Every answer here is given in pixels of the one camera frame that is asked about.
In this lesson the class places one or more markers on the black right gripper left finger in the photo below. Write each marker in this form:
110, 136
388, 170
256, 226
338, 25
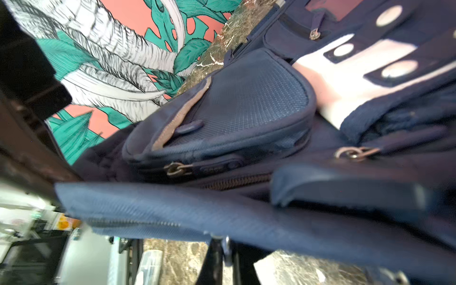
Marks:
212, 270

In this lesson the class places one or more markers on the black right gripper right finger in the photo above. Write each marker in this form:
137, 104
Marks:
244, 258

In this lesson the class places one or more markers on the navy blue school backpack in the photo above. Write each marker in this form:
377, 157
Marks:
331, 132

